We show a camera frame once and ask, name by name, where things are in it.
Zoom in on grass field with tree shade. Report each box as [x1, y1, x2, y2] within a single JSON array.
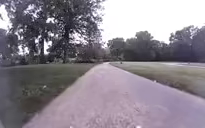
[[0, 62, 98, 128]]

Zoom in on pale grey road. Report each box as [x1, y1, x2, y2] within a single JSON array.
[[156, 61, 205, 70]]

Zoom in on open grass field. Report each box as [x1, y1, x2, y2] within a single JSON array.
[[109, 61, 205, 103]]

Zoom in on grey asphalt path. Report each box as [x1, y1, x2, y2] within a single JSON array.
[[22, 61, 205, 128]]

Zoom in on row of dark trees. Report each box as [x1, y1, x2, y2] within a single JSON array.
[[106, 23, 205, 64]]

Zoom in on group of tall trees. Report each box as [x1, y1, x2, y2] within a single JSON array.
[[0, 0, 107, 65]]

